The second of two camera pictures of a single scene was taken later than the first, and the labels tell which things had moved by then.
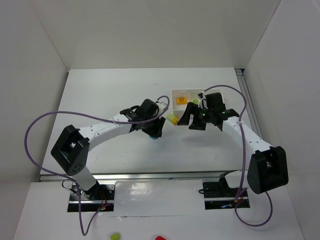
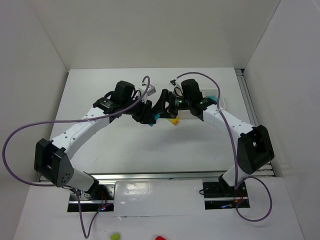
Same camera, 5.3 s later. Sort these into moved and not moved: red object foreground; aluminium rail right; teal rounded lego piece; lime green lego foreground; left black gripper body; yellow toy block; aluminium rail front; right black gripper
Moved: right black gripper; left black gripper body; teal rounded lego piece
Not moved: red object foreground; lime green lego foreground; aluminium rail front; aluminium rail right; yellow toy block
